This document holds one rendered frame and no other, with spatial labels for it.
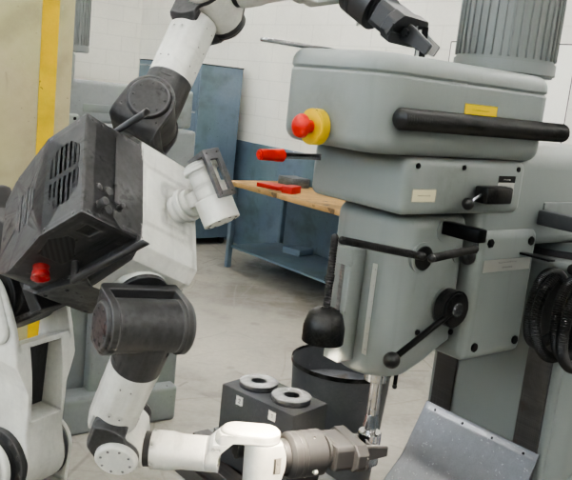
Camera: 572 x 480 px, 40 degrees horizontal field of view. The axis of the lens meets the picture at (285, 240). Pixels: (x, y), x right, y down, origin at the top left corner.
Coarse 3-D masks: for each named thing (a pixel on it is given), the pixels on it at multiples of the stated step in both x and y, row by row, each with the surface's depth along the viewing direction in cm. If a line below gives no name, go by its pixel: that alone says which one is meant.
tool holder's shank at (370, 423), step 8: (376, 384) 152; (368, 392) 153; (376, 392) 152; (368, 400) 153; (376, 400) 153; (368, 408) 153; (376, 408) 153; (368, 416) 153; (376, 416) 153; (368, 424) 153; (376, 424) 153
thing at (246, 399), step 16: (224, 384) 180; (240, 384) 180; (256, 384) 178; (272, 384) 179; (224, 400) 180; (240, 400) 176; (256, 400) 173; (272, 400) 173; (288, 400) 171; (304, 400) 172; (320, 400) 177; (224, 416) 180; (240, 416) 177; (256, 416) 174; (272, 416) 170; (288, 416) 167; (304, 416) 169; (320, 416) 174; (240, 464) 178
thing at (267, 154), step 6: (258, 150) 136; (264, 150) 135; (270, 150) 136; (276, 150) 137; (282, 150) 138; (258, 156) 136; (264, 156) 135; (270, 156) 136; (276, 156) 137; (282, 156) 138; (288, 156) 139; (294, 156) 140; (300, 156) 141; (306, 156) 142; (312, 156) 143; (318, 156) 144
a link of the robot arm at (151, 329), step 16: (128, 304) 124; (144, 304) 125; (160, 304) 127; (176, 304) 129; (128, 320) 122; (144, 320) 124; (160, 320) 125; (176, 320) 127; (128, 336) 122; (144, 336) 124; (160, 336) 125; (176, 336) 127; (128, 352) 125; (144, 352) 126; (160, 352) 128; (128, 368) 129; (144, 368) 128; (160, 368) 131
